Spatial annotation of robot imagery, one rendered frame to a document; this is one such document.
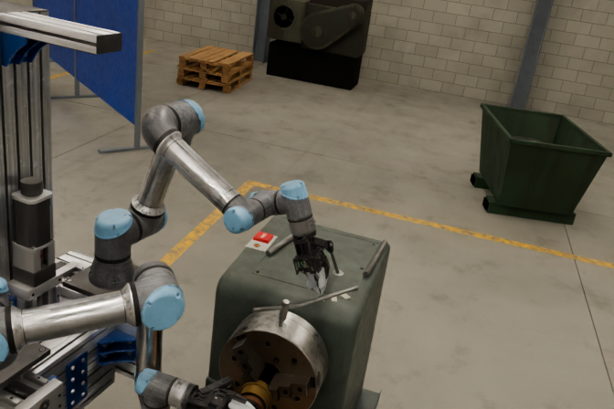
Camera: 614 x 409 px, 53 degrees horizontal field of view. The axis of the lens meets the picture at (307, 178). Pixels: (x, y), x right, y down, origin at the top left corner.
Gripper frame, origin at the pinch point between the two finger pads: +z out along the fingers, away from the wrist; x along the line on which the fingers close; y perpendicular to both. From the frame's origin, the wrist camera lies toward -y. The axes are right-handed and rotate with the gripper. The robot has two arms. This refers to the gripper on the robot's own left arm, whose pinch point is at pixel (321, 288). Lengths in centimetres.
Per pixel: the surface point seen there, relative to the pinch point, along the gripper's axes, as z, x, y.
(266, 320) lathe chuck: 3.0, -14.4, 12.4
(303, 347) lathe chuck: 10.4, -3.1, 15.8
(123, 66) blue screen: -72, -325, -405
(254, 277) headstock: -3.2, -24.2, -5.6
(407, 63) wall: 47, -129, -976
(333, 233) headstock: 2, -11, -51
